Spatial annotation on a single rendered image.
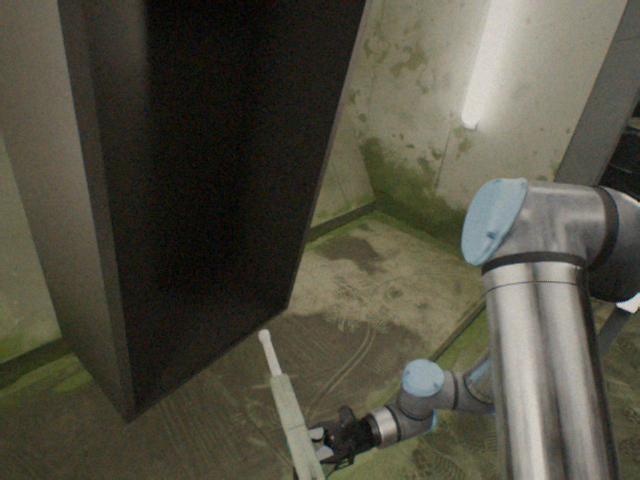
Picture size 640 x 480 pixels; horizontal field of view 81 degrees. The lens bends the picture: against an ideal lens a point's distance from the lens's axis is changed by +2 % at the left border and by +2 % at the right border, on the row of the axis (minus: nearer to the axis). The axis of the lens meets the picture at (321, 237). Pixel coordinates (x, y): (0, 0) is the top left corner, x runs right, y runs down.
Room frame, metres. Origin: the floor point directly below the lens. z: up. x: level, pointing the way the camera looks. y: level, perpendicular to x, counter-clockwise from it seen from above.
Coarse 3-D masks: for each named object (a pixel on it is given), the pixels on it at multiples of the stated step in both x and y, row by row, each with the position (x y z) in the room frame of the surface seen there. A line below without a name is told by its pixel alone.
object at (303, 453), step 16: (272, 352) 0.74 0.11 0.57; (272, 368) 0.68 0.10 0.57; (272, 384) 0.63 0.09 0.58; (288, 384) 0.63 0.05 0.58; (288, 400) 0.58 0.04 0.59; (288, 416) 0.54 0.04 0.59; (288, 432) 0.50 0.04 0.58; (304, 432) 0.50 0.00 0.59; (304, 448) 0.47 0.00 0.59; (304, 464) 0.43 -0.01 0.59
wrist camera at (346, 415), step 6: (342, 408) 0.54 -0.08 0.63; (348, 408) 0.55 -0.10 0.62; (342, 414) 0.53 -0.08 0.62; (348, 414) 0.53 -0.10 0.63; (354, 414) 0.54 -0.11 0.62; (342, 420) 0.52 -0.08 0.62; (348, 420) 0.52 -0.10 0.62; (354, 420) 0.52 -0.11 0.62; (360, 420) 0.57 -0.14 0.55; (348, 426) 0.51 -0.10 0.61; (354, 426) 0.52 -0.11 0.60; (360, 426) 0.53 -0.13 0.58; (354, 432) 0.52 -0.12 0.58; (360, 432) 0.53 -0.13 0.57; (366, 432) 0.54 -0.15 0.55; (360, 438) 0.53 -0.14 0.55
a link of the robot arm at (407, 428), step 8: (392, 408) 0.60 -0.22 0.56; (392, 416) 0.58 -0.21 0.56; (400, 416) 0.58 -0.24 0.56; (432, 416) 0.60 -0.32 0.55; (400, 424) 0.57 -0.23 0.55; (408, 424) 0.57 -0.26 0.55; (416, 424) 0.57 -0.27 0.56; (424, 424) 0.57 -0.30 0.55; (432, 424) 0.59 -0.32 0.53; (400, 432) 0.55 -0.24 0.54; (408, 432) 0.56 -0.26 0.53; (416, 432) 0.57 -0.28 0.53; (424, 432) 0.58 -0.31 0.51; (400, 440) 0.55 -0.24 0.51
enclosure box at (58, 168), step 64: (0, 0) 0.56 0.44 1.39; (64, 0) 0.45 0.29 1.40; (128, 0) 0.87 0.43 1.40; (192, 0) 0.99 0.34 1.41; (256, 0) 1.13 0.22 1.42; (320, 0) 1.01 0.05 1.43; (0, 64) 0.61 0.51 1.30; (64, 64) 0.46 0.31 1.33; (128, 64) 0.88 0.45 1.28; (192, 64) 1.01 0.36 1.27; (256, 64) 1.13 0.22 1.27; (320, 64) 1.00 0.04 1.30; (0, 128) 0.68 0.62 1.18; (64, 128) 0.49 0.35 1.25; (128, 128) 0.89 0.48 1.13; (192, 128) 1.04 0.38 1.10; (256, 128) 1.14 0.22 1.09; (320, 128) 0.99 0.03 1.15; (64, 192) 0.53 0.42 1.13; (128, 192) 0.90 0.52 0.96; (192, 192) 1.07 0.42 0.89; (256, 192) 1.14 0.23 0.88; (64, 256) 0.60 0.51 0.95; (128, 256) 0.91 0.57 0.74; (192, 256) 1.11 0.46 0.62; (256, 256) 1.14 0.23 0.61; (64, 320) 0.71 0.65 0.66; (128, 320) 0.86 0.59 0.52; (192, 320) 0.91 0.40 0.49; (256, 320) 0.96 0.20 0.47; (128, 384) 0.55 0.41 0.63
